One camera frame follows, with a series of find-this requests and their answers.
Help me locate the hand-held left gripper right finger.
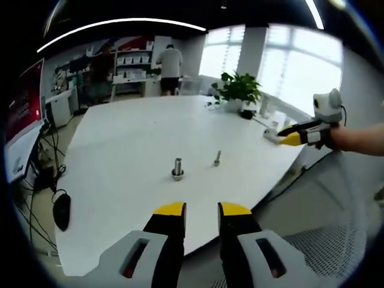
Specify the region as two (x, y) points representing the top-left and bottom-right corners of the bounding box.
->
(217, 201), (314, 288)

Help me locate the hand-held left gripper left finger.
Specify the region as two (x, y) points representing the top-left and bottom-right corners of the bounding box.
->
(64, 201), (187, 288)

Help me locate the thick steel threaded stud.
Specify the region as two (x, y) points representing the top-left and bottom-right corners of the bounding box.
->
(170, 157), (185, 182)

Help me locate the white hand controller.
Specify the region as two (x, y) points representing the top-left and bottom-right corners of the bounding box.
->
(263, 127), (282, 144)

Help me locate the bright window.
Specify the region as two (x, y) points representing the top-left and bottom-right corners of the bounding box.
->
(260, 25), (343, 114)
(199, 26), (245, 82)

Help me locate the green potted plant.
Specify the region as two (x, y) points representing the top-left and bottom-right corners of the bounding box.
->
(206, 71), (262, 113)

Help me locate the grey mesh office chair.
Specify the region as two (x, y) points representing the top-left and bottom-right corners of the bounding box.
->
(253, 148), (384, 288)

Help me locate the straight ceiling light strip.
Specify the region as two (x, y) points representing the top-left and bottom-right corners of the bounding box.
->
(305, 0), (325, 30)

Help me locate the black computer mouse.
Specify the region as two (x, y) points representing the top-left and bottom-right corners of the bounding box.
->
(52, 191), (73, 232)

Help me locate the white monitor desk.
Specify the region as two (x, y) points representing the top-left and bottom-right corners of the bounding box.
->
(5, 121), (46, 184)

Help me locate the white low cabinet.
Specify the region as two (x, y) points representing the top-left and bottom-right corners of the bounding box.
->
(44, 89), (79, 128)

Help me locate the shelf with white boxes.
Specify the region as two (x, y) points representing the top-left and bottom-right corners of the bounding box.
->
(113, 40), (157, 84)

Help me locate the red screen monitor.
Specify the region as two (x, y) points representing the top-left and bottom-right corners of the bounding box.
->
(4, 58), (46, 144)

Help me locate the curved ceiling light strip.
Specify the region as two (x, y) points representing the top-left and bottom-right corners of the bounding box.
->
(36, 17), (208, 53)

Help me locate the black cable bundle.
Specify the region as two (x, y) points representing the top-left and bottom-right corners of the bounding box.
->
(17, 119), (67, 250)

